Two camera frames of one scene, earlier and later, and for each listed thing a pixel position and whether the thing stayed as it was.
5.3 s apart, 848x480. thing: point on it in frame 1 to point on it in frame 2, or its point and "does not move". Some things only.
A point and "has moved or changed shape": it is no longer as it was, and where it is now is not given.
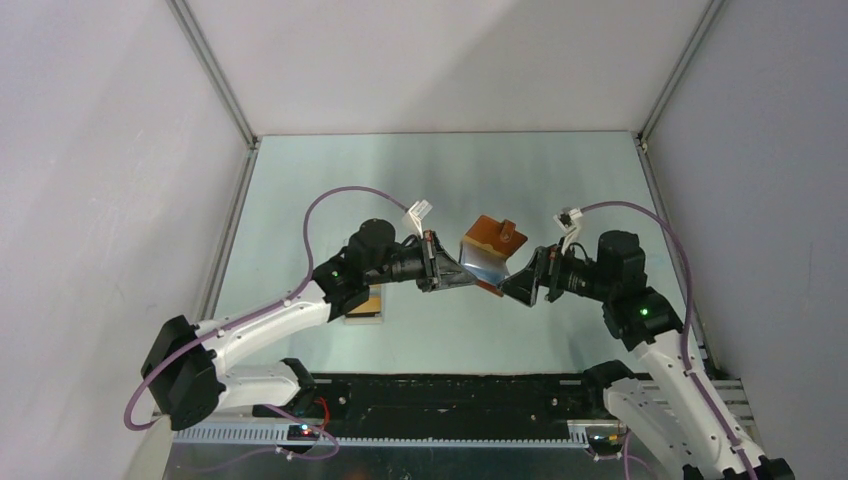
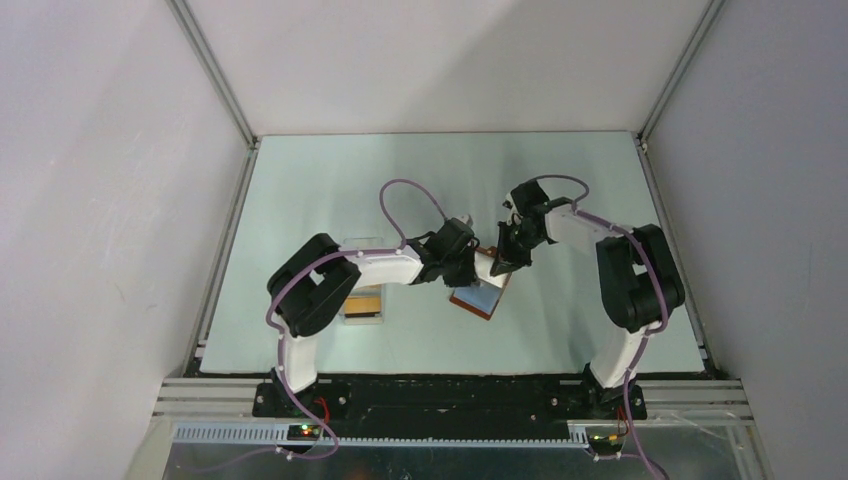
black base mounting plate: [450, 400] does not move
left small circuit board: [302, 432] does not move
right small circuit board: [606, 440] does not move
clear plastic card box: [370, 312] does not move
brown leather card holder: [485, 249] has moved or changed shape
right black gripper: [545, 268] to [507, 259]
